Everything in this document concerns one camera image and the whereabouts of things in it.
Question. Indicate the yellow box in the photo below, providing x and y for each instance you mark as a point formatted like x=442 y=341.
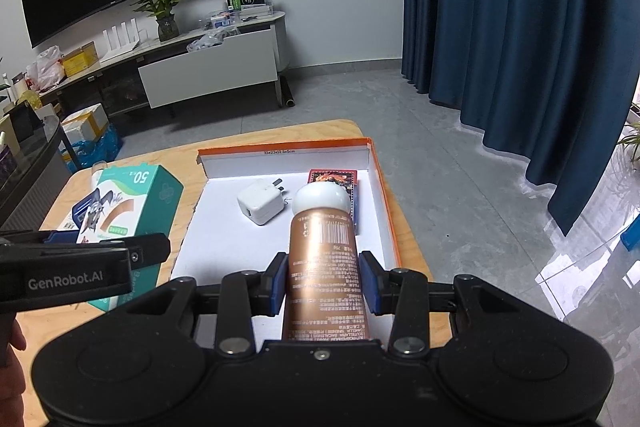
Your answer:
x=80 y=62

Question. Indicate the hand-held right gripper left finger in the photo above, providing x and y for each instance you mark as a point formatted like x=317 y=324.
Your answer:
x=277 y=283

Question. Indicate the grey bag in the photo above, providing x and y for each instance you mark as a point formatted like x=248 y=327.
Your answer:
x=207 y=41

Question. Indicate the orange-edged white cardboard box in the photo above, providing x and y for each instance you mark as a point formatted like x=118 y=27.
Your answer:
x=225 y=227

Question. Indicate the person's left hand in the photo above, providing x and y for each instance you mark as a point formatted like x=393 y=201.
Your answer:
x=11 y=387

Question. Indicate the red playing card box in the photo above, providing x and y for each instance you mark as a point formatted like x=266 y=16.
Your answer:
x=330 y=177

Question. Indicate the white tv cabinet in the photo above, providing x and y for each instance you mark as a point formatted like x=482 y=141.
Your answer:
x=282 y=42

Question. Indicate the yellow and white carton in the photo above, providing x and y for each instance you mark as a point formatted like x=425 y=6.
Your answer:
x=90 y=119

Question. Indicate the potted bamboo plant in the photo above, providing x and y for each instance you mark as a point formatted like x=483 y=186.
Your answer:
x=167 y=27

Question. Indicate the green leafy houseplant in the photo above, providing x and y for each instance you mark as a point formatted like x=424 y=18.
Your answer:
x=631 y=132

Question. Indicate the blue plastic bag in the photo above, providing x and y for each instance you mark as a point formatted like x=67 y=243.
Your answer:
x=100 y=147

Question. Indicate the bronze tube with white cap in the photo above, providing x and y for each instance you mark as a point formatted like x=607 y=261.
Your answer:
x=320 y=267

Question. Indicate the purple tissue box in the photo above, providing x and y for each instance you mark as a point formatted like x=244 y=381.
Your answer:
x=7 y=162

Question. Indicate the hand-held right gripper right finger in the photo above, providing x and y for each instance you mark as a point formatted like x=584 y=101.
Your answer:
x=370 y=283

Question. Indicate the dark glass side table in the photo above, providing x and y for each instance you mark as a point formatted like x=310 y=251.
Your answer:
x=30 y=187

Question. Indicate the clear acrylic box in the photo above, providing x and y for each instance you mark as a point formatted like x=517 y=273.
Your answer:
x=257 y=13

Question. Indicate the white router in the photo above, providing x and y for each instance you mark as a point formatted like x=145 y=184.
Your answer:
x=122 y=42

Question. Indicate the white plastic bag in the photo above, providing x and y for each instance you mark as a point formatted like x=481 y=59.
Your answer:
x=47 y=67

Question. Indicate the blue curtain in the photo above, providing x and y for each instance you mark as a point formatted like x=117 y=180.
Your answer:
x=500 y=7

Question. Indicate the white charger plug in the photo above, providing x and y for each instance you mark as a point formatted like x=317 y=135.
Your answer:
x=257 y=204

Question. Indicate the white cabinet drawer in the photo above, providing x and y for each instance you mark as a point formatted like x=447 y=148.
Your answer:
x=210 y=72

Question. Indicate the blue container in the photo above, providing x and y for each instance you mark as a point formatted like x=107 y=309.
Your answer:
x=632 y=239

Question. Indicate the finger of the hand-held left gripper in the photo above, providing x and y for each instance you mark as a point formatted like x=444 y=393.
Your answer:
x=62 y=237
x=150 y=249

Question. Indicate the black roll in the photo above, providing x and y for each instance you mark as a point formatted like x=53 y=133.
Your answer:
x=287 y=94

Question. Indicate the teal bandage box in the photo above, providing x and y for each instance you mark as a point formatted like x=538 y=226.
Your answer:
x=145 y=207

